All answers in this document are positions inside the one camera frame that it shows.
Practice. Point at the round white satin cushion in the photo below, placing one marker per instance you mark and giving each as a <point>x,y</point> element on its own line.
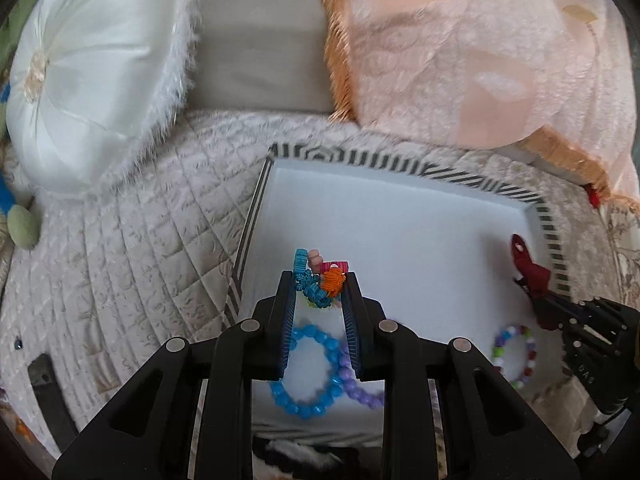
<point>95,86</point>

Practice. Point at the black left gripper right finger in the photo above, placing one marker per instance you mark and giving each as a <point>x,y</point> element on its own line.
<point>362,316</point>

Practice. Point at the beige headboard cushion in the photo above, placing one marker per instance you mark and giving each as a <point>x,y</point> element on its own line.
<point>262,55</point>

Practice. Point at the small red object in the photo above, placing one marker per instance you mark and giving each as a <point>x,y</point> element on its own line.
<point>593,196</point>

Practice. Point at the peach fringed blanket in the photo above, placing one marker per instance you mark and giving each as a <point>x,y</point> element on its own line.
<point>551,77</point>

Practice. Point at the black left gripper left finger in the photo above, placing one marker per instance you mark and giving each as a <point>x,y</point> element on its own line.
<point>275,315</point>

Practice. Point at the quilted beige bedspread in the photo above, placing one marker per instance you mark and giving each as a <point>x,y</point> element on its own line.
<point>110,281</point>

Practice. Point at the striped hexagonal white tray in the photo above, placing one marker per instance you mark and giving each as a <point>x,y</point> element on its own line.
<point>431,243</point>

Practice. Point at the red velvet bow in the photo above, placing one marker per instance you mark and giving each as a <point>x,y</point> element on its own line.
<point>535,279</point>

